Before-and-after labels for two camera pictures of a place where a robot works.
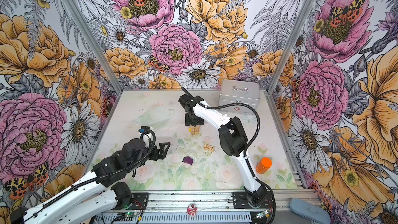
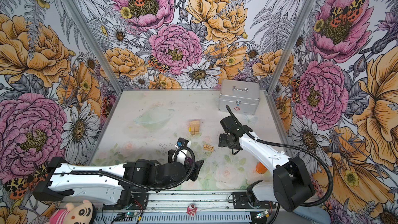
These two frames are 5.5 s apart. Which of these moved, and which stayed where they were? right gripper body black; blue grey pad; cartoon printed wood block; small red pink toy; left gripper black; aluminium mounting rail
Moved: right gripper body black; left gripper black
Stayed: cartoon printed wood block; small red pink toy; aluminium mounting rail; blue grey pad
